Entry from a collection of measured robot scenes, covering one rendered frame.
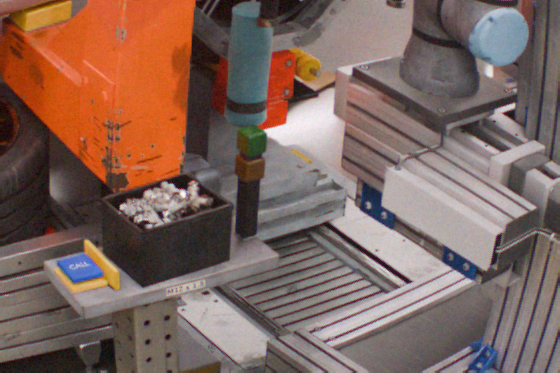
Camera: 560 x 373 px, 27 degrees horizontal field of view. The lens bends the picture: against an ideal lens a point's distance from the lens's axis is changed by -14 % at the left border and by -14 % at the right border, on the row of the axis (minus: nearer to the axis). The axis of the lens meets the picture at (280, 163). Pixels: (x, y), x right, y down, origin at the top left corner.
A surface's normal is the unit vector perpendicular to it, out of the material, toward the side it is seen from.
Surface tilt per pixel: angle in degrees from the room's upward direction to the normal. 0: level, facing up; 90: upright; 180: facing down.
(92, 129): 90
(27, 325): 90
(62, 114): 90
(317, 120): 0
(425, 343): 0
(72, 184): 0
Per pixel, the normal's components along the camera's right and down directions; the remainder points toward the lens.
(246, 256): 0.07, -0.89
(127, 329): -0.81, 0.22
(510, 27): 0.40, 0.55
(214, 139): 0.58, 0.40
